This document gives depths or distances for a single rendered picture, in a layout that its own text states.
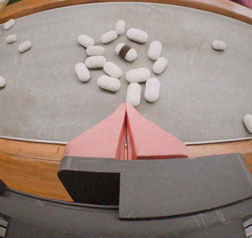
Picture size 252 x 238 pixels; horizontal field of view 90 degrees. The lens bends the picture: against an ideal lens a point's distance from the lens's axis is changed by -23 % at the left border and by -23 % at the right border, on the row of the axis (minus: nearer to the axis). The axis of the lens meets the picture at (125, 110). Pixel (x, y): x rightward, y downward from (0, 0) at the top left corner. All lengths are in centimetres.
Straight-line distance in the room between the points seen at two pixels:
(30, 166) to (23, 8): 36
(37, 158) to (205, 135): 26
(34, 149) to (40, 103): 8
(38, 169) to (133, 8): 35
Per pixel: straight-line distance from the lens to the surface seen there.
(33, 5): 44
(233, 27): 45
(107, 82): 24
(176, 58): 30
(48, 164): 24
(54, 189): 24
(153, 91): 23
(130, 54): 26
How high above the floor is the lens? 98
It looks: 76 degrees down
